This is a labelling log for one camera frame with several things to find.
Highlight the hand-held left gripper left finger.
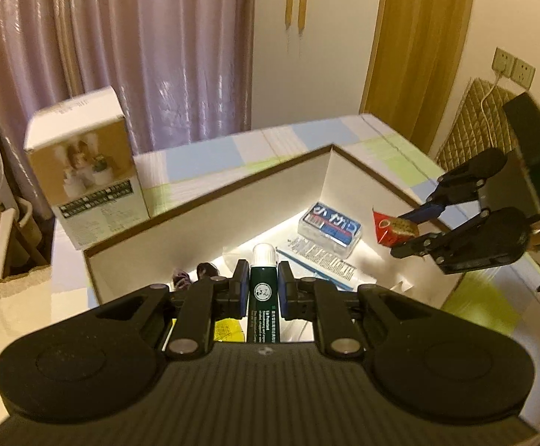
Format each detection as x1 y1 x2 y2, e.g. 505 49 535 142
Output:
94 260 251 359

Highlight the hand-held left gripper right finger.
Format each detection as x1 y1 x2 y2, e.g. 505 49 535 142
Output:
276 262 438 358

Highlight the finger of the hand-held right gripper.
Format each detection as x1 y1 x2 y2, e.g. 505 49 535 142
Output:
397 159 490 224
389 208 492 261

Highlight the green lip balm stick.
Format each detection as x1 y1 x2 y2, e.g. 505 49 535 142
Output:
247 243 282 345

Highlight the red snack packet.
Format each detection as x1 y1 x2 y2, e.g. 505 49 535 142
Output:
372 209 420 247

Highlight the yellow sachet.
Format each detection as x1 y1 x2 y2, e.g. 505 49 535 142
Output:
214 318 245 343

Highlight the clear cotton swab bag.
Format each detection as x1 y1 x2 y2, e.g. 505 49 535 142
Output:
274 237 377 289

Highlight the dark brown hair scrunchie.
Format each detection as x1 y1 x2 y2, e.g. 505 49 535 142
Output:
172 262 219 291

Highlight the brown cardboard box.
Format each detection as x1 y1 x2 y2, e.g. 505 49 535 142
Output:
83 144 466 345

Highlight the blue clear plastic case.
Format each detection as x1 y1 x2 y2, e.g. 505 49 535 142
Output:
297 201 364 259

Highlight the quilted chair cushion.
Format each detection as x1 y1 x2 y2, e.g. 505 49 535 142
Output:
437 78 520 182

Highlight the yellow curtain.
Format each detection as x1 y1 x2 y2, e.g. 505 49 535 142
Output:
360 0 477 154

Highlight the printed product carton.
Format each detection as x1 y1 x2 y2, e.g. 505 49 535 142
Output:
23 86 151 251

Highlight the purple curtain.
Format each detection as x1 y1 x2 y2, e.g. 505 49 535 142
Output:
0 0 257 159

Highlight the white cable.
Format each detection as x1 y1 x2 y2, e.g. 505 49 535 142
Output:
481 71 501 136

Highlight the beige wall socket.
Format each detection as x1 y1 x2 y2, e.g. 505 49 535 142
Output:
492 47 515 78
511 58 536 88

